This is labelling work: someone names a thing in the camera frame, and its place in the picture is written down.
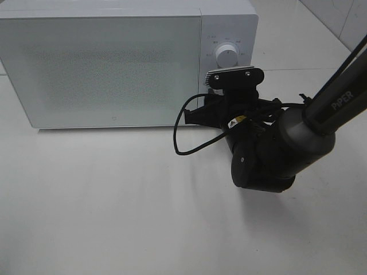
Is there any white upper power knob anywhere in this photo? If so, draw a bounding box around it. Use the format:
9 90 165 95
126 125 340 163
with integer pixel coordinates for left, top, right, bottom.
215 42 239 68

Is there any white microwave oven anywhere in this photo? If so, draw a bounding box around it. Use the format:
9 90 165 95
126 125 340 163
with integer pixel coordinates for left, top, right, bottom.
1 1 259 129

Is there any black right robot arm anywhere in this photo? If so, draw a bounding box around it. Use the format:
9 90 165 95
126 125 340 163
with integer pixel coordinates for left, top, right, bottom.
177 40 366 193

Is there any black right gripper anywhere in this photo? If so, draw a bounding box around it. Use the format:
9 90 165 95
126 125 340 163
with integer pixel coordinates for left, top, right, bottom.
185 88 278 138

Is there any white microwave door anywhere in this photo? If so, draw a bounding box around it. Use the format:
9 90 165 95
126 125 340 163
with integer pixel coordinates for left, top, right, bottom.
1 17 201 129

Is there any black camera cable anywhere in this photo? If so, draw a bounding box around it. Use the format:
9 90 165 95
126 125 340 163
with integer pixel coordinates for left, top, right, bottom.
173 95 313 156

